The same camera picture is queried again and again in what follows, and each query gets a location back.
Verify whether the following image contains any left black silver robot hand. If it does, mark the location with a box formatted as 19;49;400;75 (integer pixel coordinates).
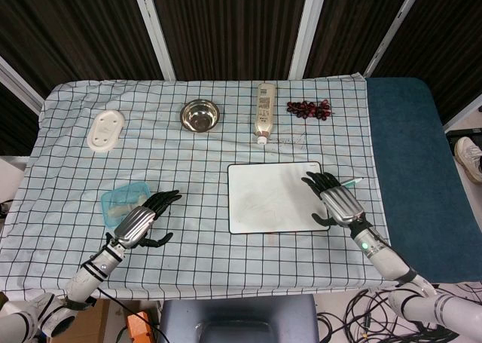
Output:
111;190;182;250

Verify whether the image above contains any checkered white tablecloth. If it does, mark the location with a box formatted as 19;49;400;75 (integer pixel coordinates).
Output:
0;72;397;303

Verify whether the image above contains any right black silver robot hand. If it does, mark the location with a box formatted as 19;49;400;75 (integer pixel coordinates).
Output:
300;171;365;229

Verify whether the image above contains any brown cardboard box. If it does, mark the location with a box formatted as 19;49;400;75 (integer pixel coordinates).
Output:
62;299;111;343

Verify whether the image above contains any white sneaker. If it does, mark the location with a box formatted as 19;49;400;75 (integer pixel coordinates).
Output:
453;136;482;186

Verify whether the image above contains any white drawing board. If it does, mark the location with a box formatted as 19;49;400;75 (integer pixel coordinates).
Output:
227;161;331;235

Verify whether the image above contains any white screen frame post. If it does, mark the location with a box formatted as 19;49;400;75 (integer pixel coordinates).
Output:
362;0;431;77
130;0;177;81
0;55;45;112
288;0;331;81
441;93;482;133

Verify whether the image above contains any beige squeeze bottle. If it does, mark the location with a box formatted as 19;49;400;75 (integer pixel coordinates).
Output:
254;82;277;145

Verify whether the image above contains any blue padded table cover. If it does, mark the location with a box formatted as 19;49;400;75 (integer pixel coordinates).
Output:
365;77;482;285

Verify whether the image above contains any cream oval soap dish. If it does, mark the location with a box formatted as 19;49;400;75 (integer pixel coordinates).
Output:
86;109;127;153

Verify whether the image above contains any orange plastic device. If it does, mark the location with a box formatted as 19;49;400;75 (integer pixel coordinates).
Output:
126;311;160;343

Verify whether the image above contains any clear container with blue lid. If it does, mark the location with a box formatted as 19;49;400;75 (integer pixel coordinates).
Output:
99;181;153;230

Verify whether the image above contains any bunch of red grapes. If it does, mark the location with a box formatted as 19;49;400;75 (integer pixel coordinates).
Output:
286;99;334;121

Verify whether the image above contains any grey robot base seat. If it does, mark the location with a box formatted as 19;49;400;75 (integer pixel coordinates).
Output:
157;293;320;343

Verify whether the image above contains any tangle of black cables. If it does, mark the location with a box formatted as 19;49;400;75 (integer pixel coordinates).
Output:
318;286;482;343

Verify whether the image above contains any cream object inside container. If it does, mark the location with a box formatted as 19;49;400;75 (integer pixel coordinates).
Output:
106;202;137;220

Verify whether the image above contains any stainless steel bowl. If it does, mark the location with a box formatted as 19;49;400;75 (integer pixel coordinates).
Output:
179;99;221;133

